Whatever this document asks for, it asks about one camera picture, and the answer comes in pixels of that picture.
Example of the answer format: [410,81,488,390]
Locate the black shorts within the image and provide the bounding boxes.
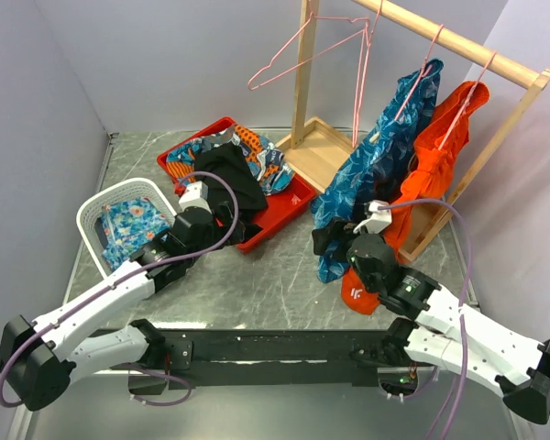
[194,142,268,244]

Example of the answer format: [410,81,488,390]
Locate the pink wire hanger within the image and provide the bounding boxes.
[247,1,374,92]
[352,0,383,149]

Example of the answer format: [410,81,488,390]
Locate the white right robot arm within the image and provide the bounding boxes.
[312,218,550,424]

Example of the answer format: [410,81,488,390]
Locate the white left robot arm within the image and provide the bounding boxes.
[0,201,245,411]

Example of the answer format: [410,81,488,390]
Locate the blue floral shorts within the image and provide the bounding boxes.
[100,197,170,270]

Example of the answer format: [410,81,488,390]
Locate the blue leaf print shorts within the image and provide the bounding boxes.
[310,58,444,284]

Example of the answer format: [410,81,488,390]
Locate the orange blue patterned shorts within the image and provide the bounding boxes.
[166,124,293,196]

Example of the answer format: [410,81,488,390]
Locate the pink hanger under blue shorts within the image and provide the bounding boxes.
[394,24,445,121]

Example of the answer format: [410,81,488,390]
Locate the pink hanger under orange shorts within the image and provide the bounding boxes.
[438,50,498,150]

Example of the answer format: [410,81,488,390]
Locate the wooden clothes rack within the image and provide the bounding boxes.
[278,1,550,262]

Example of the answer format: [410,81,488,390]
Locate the white plastic basket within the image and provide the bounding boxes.
[76,178,177,278]

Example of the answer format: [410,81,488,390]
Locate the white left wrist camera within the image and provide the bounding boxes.
[179,181,212,213]

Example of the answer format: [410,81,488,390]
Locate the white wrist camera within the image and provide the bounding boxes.
[179,181,212,213]
[353,200,392,234]

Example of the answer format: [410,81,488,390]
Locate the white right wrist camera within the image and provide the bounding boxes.
[353,200,392,234]

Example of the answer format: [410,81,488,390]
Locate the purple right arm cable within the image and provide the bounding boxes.
[378,198,473,440]

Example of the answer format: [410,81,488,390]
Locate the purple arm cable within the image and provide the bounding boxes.
[0,171,240,409]
[378,198,473,440]

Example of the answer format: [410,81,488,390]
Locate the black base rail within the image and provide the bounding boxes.
[136,324,414,388]

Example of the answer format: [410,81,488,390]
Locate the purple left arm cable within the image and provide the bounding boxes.
[0,171,240,409]

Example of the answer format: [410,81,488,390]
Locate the empty pink wire hanger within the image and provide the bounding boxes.
[247,1,374,92]

